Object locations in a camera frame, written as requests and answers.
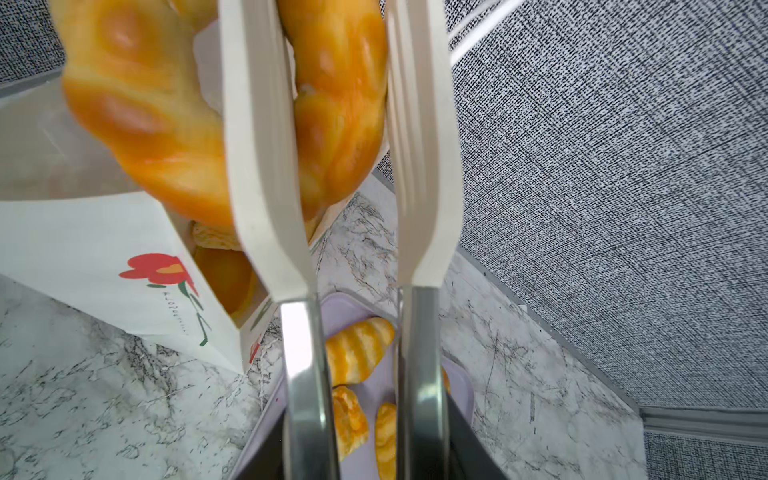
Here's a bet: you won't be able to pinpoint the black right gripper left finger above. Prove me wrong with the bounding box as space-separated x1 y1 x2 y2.
232 411 285 479

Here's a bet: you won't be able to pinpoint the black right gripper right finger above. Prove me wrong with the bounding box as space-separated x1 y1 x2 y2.
446 395 507 480

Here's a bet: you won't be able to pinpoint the braided bread roll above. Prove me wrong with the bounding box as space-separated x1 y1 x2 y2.
332 386 369 462

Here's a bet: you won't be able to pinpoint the metal tongs with white tips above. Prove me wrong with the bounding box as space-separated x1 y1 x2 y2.
219 1 463 479

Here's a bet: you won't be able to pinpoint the white paper bag with rose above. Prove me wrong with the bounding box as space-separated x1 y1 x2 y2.
0 17 385 376

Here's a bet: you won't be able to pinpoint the glazed donut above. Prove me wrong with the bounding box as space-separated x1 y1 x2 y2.
50 0 388 230

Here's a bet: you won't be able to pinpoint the red-brown triangular pastry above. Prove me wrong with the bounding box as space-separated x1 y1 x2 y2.
193 246 259 326

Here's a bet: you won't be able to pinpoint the small croissant top left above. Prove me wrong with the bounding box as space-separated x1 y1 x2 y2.
325 317 396 387

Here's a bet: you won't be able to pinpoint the lilac plastic tray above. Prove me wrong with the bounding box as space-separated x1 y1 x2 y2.
231 291 475 479

